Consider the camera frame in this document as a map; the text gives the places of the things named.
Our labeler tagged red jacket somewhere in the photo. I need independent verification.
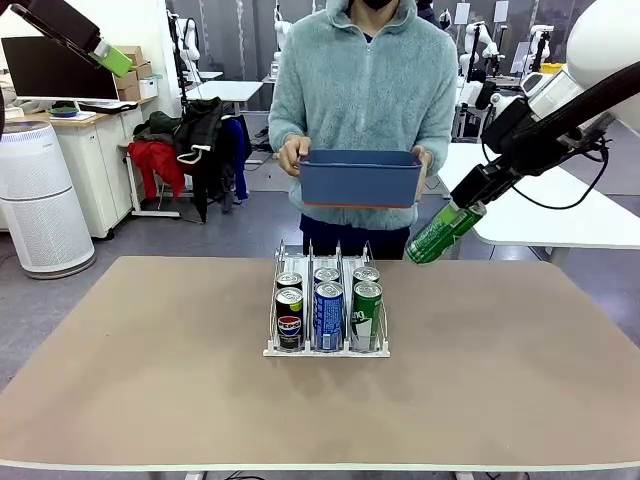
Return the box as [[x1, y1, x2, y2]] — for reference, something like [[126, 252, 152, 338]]
[[127, 141, 187, 199]]

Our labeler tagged large white table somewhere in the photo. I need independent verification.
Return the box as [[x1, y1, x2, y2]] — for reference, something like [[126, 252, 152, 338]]
[[429, 142, 640, 265]]

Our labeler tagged white desk with cabinets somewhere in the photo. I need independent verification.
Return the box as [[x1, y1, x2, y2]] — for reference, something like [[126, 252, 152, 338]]
[[0, 94, 157, 239]]

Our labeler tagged black keyboard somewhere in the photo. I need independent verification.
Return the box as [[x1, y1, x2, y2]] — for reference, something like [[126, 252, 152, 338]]
[[78, 100, 139, 114]]

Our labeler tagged person in mint fleece jacket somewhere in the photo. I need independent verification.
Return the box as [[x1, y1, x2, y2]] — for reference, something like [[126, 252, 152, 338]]
[[267, 0, 459, 261]]

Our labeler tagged black computer monitor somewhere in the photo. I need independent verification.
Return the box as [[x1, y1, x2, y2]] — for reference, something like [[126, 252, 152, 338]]
[[0, 35, 120, 109]]

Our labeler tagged white metal rack frame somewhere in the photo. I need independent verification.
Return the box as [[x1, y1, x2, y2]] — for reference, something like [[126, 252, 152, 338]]
[[117, 142, 182, 220]]

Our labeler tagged blue storage bin orange trim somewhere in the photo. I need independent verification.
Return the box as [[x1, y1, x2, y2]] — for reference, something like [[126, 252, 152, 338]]
[[298, 148, 424, 210]]

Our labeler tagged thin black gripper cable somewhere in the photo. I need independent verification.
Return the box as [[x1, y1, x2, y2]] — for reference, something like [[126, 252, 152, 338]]
[[480, 137, 612, 210]]

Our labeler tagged blue jacket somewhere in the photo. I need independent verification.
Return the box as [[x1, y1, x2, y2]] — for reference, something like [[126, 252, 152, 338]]
[[219, 115, 254, 202]]

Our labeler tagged person's left hand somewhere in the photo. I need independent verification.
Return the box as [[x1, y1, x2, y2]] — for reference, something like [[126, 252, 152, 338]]
[[412, 144, 435, 203]]

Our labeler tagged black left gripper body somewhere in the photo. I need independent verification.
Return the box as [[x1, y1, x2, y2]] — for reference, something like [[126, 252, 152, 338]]
[[8, 0, 102, 69]]

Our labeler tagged right arm black cable sleeve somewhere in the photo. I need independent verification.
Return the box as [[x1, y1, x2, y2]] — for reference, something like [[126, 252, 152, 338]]
[[512, 62, 640, 151]]

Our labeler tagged person's left forearm fleece sleeve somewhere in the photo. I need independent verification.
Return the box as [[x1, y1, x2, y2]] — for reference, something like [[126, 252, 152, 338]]
[[417, 107, 459, 174]]

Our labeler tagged black tripod pole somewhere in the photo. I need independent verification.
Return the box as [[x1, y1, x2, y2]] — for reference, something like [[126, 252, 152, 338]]
[[462, 22, 484, 101]]

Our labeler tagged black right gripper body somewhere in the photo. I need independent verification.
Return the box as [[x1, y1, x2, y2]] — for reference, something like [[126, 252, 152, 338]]
[[480, 96, 545, 175]]

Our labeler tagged white can dispenser rack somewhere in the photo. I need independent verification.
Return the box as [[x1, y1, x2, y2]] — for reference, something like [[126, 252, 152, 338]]
[[262, 238, 393, 359]]

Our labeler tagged person's right hand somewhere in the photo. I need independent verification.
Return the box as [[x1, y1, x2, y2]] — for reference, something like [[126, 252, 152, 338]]
[[275, 136, 313, 178]]

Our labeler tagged white background table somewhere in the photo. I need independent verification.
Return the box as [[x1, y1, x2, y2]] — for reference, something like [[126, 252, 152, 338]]
[[182, 79, 265, 117]]

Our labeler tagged person's right forearm fleece sleeve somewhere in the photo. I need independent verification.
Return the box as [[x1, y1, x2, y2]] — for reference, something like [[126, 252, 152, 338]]
[[268, 99, 316, 151]]

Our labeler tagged clothes pile on chair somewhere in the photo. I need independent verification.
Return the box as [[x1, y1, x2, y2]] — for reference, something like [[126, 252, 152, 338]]
[[132, 96, 239, 224]]

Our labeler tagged white cylindrical air purifier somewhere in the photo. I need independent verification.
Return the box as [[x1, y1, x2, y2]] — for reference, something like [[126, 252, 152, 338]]
[[0, 119, 96, 280]]

